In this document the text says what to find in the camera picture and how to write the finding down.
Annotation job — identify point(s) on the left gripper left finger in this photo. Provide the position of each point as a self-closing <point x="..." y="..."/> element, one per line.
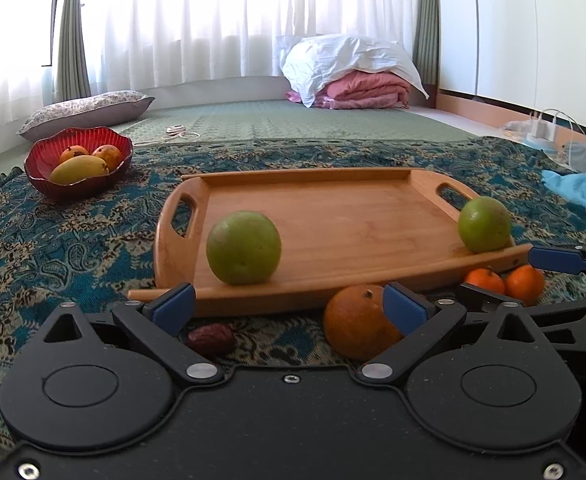
<point x="155" y="327"/>

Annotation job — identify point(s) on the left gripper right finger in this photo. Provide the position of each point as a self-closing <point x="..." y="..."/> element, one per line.
<point x="425" y="326"/>

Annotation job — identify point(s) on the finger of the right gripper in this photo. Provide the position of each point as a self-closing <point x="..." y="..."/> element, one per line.
<point x="568" y="261"/>

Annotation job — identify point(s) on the small tangerine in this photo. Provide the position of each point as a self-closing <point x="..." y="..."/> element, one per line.
<point x="525" y="284"/>
<point x="486" y="279"/>

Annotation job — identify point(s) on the red date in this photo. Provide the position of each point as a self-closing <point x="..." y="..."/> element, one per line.
<point x="216" y="339"/>

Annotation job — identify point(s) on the large orange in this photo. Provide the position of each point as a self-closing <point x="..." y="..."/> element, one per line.
<point x="355" y="325"/>

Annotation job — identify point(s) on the smaller green apple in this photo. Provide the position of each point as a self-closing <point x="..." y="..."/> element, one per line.
<point x="484" y="225"/>

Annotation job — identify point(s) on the large green apple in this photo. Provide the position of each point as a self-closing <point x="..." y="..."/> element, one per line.
<point x="244" y="248"/>

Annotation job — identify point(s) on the light blue cloth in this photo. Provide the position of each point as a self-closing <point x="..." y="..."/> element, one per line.
<point x="572" y="187"/>

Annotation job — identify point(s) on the grey bag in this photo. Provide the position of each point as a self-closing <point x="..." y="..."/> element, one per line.
<point x="575" y="153"/>

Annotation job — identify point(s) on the wooden serving tray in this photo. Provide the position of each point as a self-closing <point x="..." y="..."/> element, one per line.
<point x="339" y="227"/>

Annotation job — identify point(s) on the white charger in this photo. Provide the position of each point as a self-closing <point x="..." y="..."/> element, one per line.
<point x="557" y="134"/>

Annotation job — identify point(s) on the blue paisley blanket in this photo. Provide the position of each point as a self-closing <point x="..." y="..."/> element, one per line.
<point x="95" y="251"/>

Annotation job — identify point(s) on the red-orange fruit in bowl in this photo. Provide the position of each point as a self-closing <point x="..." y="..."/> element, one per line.
<point x="111" y="155"/>

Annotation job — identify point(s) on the yellow mango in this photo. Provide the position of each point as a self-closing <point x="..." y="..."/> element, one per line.
<point x="77" y="169"/>

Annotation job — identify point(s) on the red fruit bowl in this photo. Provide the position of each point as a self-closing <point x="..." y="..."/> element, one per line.
<point x="43" y="158"/>

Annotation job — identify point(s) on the orange fruit in bowl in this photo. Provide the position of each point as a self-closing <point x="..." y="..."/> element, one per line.
<point x="72" y="151"/>

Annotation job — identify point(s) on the floral grey pillow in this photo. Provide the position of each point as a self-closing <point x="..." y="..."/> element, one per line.
<point x="104" y="110"/>

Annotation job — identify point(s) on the green quilted mat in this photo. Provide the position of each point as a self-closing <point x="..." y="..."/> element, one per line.
<point x="243" y="139"/>

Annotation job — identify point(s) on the pink folded blanket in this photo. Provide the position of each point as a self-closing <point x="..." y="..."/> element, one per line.
<point x="359" y="90"/>

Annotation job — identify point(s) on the right green curtain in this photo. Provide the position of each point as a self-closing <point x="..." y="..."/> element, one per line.
<point x="426" y="42"/>

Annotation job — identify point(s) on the green curtain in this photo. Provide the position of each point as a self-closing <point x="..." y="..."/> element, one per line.
<point x="426" y="42"/>
<point x="72" y="80"/>

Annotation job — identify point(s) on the left green curtain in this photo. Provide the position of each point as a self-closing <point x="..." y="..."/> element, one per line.
<point x="72" y="80"/>

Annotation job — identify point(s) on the white pillow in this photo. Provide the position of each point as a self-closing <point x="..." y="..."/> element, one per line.
<point x="314" y="62"/>

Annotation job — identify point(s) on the white sheer curtain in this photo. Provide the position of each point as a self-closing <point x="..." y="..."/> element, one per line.
<point x="147" y="44"/>

